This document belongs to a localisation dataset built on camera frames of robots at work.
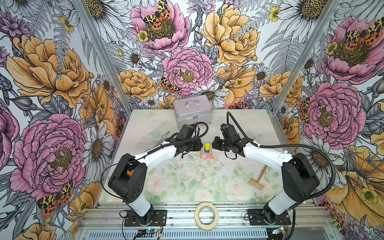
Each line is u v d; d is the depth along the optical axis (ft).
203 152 3.01
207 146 2.86
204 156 3.07
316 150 1.54
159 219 2.40
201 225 2.30
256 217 2.41
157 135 3.56
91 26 2.52
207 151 2.98
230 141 2.26
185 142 2.09
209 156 3.09
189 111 3.40
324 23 2.50
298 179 1.48
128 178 1.49
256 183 2.75
